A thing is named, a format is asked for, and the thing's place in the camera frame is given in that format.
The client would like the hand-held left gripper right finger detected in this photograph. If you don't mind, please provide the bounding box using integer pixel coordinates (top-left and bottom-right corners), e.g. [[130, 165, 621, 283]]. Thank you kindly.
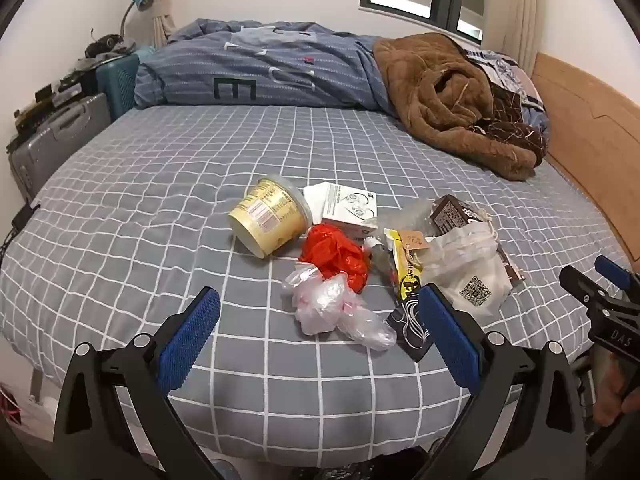
[[417, 283, 587, 480]]

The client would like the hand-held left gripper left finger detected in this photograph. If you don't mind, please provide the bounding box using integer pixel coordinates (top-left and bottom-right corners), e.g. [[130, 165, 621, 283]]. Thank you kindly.
[[54, 286, 222, 480]]

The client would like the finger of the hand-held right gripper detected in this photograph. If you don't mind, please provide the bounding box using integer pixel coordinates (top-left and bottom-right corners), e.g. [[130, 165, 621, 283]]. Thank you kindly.
[[559, 264, 608, 311], [594, 255, 640, 301]]

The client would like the yellow snack packet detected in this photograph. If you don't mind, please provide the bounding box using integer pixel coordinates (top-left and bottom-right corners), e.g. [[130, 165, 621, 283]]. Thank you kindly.
[[385, 229, 431, 306]]

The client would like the clear plastic bag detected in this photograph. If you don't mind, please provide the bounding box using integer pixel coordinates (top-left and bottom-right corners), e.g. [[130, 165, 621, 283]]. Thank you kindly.
[[280, 265, 397, 352]]

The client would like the white earphone box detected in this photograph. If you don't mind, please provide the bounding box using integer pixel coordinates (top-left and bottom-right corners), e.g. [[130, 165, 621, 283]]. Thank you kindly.
[[321, 183, 378, 241]]

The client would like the person's right hand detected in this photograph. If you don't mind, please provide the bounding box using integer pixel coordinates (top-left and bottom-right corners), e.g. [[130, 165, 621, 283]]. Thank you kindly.
[[592, 350, 640, 428]]

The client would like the black card with white lines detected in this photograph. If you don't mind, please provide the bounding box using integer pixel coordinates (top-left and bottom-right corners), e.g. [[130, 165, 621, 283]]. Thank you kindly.
[[386, 296, 433, 363]]

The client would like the brown paper tag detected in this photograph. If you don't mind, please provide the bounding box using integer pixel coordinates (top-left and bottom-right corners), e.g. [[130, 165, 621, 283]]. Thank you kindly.
[[397, 230, 432, 253]]

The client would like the small clear bottle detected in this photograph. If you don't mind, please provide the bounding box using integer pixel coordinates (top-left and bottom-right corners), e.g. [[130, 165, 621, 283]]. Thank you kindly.
[[362, 235, 396, 273]]

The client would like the brown carton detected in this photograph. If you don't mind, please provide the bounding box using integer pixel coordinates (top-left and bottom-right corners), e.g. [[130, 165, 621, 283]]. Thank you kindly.
[[430, 195, 527, 288]]

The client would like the clear plastic wrapper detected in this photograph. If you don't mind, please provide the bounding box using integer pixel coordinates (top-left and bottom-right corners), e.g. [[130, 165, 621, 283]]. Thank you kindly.
[[377, 199, 441, 241]]

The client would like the red plastic bag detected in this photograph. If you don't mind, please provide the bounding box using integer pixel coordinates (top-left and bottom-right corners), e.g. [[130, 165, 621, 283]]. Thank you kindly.
[[298, 224, 373, 295]]

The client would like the yellow instant noodle cup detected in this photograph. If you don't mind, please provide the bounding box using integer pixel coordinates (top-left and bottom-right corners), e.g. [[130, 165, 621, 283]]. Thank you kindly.
[[228, 174, 313, 260]]

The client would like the dark brown patterned cloth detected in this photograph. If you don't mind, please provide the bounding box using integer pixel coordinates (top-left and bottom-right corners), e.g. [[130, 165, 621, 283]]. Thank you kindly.
[[480, 82, 548, 158]]

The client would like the black power adapter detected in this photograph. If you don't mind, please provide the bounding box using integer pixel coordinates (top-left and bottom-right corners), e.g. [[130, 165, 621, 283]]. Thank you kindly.
[[11, 202, 41, 231]]

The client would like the patterned pillow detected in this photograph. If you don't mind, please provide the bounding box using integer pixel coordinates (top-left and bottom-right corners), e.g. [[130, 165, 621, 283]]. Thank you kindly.
[[460, 42, 551, 126]]

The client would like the grey suitcase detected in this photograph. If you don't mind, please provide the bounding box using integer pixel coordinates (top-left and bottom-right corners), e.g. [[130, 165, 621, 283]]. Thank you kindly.
[[7, 92, 112, 201]]

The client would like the brown fleece blanket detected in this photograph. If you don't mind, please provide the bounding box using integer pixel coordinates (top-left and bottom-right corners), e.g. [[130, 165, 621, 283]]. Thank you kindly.
[[372, 32, 546, 182]]

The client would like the beige curtain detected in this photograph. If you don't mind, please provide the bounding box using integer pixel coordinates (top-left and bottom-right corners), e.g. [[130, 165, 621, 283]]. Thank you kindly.
[[150, 0, 176, 48], [510, 0, 543, 68]]

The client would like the pile of dark items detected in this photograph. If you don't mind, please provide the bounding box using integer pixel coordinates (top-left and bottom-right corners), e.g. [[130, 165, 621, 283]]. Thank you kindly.
[[15, 30, 137, 131]]

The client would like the blue striped duvet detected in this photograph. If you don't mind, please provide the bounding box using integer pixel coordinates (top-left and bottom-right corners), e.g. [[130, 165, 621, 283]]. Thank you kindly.
[[134, 18, 401, 113]]

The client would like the blue desk lamp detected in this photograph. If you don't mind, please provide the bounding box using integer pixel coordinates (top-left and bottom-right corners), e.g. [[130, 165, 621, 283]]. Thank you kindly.
[[119, 0, 154, 41]]

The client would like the white drawstring pouch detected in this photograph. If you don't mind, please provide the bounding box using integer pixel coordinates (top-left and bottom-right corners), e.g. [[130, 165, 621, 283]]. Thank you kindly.
[[425, 220, 514, 317]]

